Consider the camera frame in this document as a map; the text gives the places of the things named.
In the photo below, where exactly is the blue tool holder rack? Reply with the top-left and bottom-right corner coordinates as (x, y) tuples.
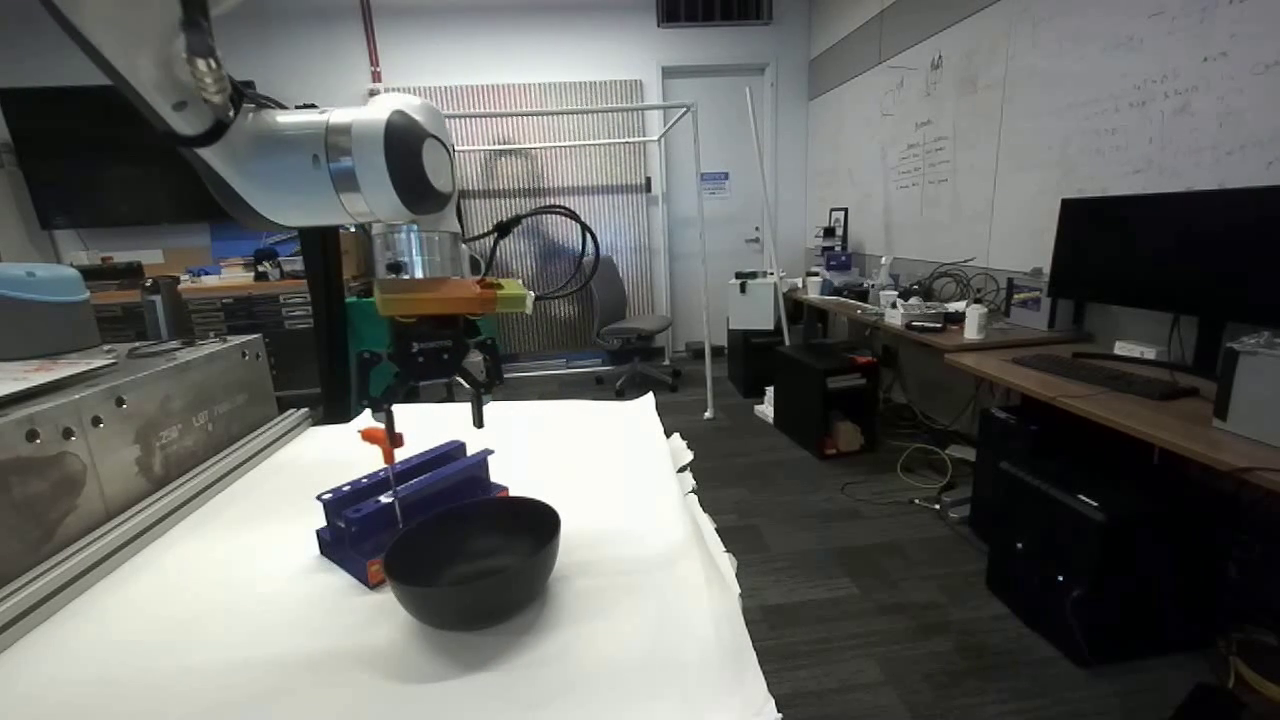
(313, 437), (511, 592)

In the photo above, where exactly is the black vertical post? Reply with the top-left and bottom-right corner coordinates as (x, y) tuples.
(294, 226), (360, 425)

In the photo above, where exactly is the ceiling air vent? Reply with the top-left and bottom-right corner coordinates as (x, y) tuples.
(652, 0), (776, 29)

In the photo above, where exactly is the white box device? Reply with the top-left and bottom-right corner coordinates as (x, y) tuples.
(1207, 331), (1280, 452)

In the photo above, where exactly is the white door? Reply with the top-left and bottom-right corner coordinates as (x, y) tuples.
(660, 59), (776, 353)

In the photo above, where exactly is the orange handled screwdriver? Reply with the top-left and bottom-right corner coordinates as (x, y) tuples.
(357, 419), (409, 539)

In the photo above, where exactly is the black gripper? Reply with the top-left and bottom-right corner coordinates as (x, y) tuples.
(368, 317), (509, 437)

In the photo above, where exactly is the red vertical pipe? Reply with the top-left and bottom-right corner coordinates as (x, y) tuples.
(357, 0), (390, 95)

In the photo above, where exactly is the black wall screen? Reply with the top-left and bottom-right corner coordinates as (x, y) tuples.
(0, 84), (237, 231)

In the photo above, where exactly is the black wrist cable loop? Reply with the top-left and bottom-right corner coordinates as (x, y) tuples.
(456, 200), (608, 305)

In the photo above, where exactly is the white pipe frame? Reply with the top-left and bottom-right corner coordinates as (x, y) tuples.
(443, 100), (721, 419)

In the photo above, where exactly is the cluttered wooden bench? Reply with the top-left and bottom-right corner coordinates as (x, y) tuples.
(785, 287), (1091, 357)

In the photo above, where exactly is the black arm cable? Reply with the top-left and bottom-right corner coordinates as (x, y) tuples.
(174, 0), (286, 152)

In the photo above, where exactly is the grey office chair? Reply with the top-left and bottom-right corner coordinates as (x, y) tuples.
(583, 254), (681, 397)

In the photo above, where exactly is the white table cover sheet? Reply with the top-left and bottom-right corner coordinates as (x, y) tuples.
(0, 391), (785, 720)

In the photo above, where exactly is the black computer monitor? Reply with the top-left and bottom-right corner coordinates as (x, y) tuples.
(1042, 179), (1280, 371)

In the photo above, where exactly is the grey metal machine block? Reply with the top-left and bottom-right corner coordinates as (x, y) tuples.
(0, 331), (283, 592)

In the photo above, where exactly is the wooden desk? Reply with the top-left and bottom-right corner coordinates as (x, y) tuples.
(941, 340), (1280, 503)

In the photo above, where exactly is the black keyboard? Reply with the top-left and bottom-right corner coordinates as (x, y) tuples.
(1013, 349), (1204, 405)

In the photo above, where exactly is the wooden workbench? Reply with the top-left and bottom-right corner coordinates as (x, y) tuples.
(74, 265), (313, 311)

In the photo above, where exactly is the aluminium rail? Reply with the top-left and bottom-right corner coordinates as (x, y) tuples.
(0, 405), (313, 658)

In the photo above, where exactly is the floor cable bundle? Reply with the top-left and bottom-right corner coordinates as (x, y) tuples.
(891, 437), (976, 526)

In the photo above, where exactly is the blue grey device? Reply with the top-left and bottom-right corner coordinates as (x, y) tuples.
(0, 261), (104, 360)

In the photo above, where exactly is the black bowl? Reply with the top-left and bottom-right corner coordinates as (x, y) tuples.
(379, 494), (562, 636)

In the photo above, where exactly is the small black floor box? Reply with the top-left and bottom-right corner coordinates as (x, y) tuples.
(722, 328), (785, 399)

